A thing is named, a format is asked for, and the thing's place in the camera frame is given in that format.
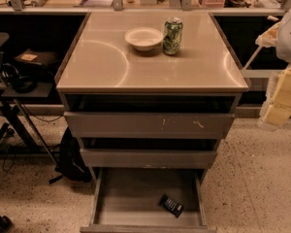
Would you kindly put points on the brown shoe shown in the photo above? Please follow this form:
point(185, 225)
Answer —
point(5, 224)

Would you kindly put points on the black box with label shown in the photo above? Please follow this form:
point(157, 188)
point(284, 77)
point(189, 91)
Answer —
point(41, 58)

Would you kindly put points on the white bowl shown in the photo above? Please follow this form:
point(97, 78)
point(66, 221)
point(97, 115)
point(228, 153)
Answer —
point(143, 38)

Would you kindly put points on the black tripod stand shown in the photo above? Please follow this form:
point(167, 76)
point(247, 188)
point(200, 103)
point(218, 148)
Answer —
point(12, 118)

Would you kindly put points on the grey drawer cabinet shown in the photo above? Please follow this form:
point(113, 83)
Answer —
point(106, 75)

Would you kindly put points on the green soda can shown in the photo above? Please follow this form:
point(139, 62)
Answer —
point(172, 35)

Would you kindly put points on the dark blue rxbar wrapper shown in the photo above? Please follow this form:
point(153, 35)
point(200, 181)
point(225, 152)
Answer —
point(171, 205)

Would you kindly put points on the open bottom drawer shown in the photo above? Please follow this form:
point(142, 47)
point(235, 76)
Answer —
point(126, 200)

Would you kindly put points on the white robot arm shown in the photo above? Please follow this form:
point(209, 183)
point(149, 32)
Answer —
point(283, 52)

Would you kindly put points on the top drawer front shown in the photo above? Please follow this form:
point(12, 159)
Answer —
point(149, 125)

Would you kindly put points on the black backpack on floor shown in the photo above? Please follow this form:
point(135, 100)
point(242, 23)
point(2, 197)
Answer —
point(71, 165)

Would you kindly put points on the middle drawer front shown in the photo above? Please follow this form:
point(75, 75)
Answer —
point(175, 159)

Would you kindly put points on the stick with white tip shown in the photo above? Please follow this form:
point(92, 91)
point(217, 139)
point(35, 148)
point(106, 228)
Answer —
point(252, 57)

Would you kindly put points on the black headphones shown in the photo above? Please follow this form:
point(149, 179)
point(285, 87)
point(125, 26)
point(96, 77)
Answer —
point(20, 83)

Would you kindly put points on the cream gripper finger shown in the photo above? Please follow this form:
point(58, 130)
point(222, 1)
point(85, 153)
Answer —
point(277, 108)
point(268, 38)

